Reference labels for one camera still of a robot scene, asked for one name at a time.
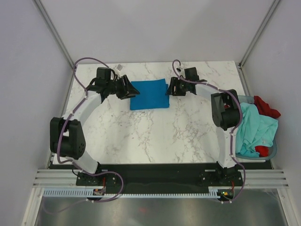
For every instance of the aluminium corner post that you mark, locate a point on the aluminium corner post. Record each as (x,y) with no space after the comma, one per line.
(54,32)
(264,23)

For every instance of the blue t shirt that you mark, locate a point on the blue t shirt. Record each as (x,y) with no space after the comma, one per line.
(152,95)

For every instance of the translucent blue plastic basket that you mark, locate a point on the translucent blue plastic basket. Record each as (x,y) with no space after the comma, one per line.
(272,149)

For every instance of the white slotted cable duct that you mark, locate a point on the white slotted cable duct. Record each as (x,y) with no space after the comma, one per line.
(101,193)

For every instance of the aluminium left corner post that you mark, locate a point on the aluminium left corner post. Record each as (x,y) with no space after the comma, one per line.
(54,32)

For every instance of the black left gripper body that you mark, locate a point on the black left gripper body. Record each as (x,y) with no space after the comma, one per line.
(118,88)

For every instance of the red t shirt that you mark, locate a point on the red t shirt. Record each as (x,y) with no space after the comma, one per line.
(264,109)

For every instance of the teal t shirt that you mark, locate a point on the teal t shirt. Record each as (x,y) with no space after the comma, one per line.
(255,130)

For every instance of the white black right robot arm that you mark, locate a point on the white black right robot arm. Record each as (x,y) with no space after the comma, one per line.
(226,116)

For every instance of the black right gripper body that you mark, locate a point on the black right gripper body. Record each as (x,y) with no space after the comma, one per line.
(181,86)

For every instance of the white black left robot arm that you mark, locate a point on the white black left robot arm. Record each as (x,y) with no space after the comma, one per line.
(67,138)

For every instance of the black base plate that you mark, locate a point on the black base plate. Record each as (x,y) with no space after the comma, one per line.
(161,188)

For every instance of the aluminium right corner post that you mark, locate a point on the aluminium right corner post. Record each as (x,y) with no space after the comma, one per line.
(264,23)

